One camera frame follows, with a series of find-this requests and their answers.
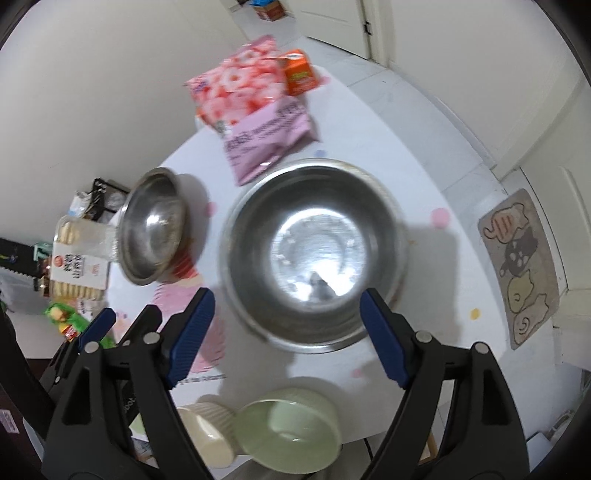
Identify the small steel bowl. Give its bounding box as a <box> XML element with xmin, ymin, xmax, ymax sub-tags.
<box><xmin>116</xmin><ymin>167</ymin><xmax>188</xmax><ymax>286</ymax></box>

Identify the green ceramic plate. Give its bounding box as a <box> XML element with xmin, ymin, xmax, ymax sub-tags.
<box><xmin>233</xmin><ymin>388</ymin><xmax>342</xmax><ymax>474</ymax></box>

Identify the large steel bowl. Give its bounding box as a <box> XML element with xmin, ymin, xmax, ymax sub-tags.
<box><xmin>219</xmin><ymin>158</ymin><xmax>408</xmax><ymax>354</ymax></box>

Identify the green chips bag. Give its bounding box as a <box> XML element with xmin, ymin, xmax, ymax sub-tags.
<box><xmin>45</xmin><ymin>302</ymin><xmax>116</xmax><ymax>349</ymax></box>

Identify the biscuit package white label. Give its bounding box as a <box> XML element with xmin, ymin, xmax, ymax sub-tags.
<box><xmin>50</xmin><ymin>215</ymin><xmax>112</xmax><ymax>301</ymax></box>

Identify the clear glass jar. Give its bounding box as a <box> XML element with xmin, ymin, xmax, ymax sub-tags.
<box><xmin>86</xmin><ymin>221</ymin><xmax>118</xmax><ymax>262</ymax></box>

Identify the cream ribbed ceramic cup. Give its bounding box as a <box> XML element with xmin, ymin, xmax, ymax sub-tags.
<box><xmin>176</xmin><ymin>402</ymin><xmax>240</xmax><ymax>469</ymax></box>

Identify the cartoon cat floor mat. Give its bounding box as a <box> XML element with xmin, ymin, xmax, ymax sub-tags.
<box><xmin>478</xmin><ymin>189</ymin><xmax>559</xmax><ymax>350</ymax></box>

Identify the pink strawberry snack bag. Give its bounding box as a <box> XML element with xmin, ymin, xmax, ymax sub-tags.
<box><xmin>184</xmin><ymin>35</ymin><xmax>318</xmax><ymax>186</ymax></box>

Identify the orange drink carton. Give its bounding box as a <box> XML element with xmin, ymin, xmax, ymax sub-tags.
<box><xmin>280</xmin><ymin>49</ymin><xmax>320</xmax><ymax>96</ymax></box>

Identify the orange box on floor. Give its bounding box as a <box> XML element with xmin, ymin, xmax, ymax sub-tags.
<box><xmin>250</xmin><ymin>0</ymin><xmax>286</xmax><ymax>21</ymax></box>

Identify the white door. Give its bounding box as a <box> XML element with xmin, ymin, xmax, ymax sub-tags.
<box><xmin>288</xmin><ymin>0</ymin><xmax>370</xmax><ymax>59</ymax></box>

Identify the black wire rack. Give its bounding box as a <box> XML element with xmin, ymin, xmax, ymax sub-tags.
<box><xmin>83</xmin><ymin>178</ymin><xmax>130</xmax><ymax>224</ymax></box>

